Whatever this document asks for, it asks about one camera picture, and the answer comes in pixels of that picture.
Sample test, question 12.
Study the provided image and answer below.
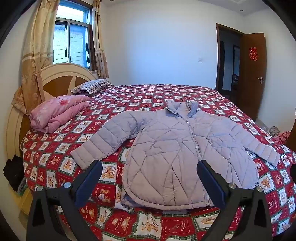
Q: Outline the brown wooden door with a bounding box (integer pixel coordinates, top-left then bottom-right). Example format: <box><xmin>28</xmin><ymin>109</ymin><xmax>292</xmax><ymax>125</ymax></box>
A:
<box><xmin>236</xmin><ymin>33</ymin><xmax>265</xmax><ymax>121</ymax></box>

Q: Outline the window with blue frame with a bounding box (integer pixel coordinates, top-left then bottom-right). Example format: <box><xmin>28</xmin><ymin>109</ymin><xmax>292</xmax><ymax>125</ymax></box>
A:
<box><xmin>53</xmin><ymin>0</ymin><xmax>96</xmax><ymax>71</ymax></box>

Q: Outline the red printed patchwork bedspread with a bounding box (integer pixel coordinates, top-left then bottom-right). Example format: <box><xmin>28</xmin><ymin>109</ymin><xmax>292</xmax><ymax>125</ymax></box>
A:
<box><xmin>20</xmin><ymin>84</ymin><xmax>296</xmax><ymax>241</ymax></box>

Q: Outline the lavender quilted puffer jacket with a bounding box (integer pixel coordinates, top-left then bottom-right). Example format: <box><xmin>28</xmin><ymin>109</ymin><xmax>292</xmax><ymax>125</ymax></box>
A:
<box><xmin>70</xmin><ymin>100</ymin><xmax>281</xmax><ymax>211</ymax></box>

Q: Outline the pile of clothes on floor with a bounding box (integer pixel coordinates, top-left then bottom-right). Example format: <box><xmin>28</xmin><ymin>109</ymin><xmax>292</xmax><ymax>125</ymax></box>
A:
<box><xmin>261</xmin><ymin>126</ymin><xmax>290</xmax><ymax>142</ymax></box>

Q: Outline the dark wooden door frame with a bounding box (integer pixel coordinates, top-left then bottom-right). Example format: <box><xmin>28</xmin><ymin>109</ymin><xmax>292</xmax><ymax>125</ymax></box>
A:
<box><xmin>215</xmin><ymin>23</ymin><xmax>245</xmax><ymax>98</ymax></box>

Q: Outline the black cloth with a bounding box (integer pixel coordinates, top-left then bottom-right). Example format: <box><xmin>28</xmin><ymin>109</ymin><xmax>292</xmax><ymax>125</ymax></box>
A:
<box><xmin>3</xmin><ymin>154</ymin><xmax>25</xmax><ymax>192</ymax></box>

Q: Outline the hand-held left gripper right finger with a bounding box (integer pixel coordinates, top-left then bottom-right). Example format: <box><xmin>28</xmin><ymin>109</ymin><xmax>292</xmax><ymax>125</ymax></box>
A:
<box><xmin>196</xmin><ymin>160</ymin><xmax>273</xmax><ymax>241</ymax></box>

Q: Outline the beige patterned curtain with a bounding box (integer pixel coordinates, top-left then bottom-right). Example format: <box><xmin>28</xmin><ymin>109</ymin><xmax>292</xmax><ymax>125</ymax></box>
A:
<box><xmin>92</xmin><ymin>0</ymin><xmax>109</xmax><ymax>79</ymax></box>
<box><xmin>11</xmin><ymin>0</ymin><xmax>62</xmax><ymax>115</ymax></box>

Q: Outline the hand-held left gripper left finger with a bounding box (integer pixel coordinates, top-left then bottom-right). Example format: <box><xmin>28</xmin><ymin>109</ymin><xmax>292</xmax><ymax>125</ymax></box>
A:
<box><xmin>26</xmin><ymin>160</ymin><xmax>103</xmax><ymax>241</ymax></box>

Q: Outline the pink folded quilt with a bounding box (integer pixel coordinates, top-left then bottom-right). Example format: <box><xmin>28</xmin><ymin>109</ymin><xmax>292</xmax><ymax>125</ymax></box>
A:
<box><xmin>29</xmin><ymin>95</ymin><xmax>91</xmax><ymax>133</ymax></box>

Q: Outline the cream wooden headboard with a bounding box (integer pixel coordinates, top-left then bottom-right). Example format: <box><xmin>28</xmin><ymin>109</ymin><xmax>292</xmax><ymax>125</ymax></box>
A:
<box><xmin>6</xmin><ymin>63</ymin><xmax>99</xmax><ymax>217</ymax></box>

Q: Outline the striped pillow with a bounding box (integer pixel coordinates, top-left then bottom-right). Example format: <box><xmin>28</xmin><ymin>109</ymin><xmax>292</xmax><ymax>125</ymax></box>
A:
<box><xmin>70</xmin><ymin>79</ymin><xmax>113</xmax><ymax>95</ymax></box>

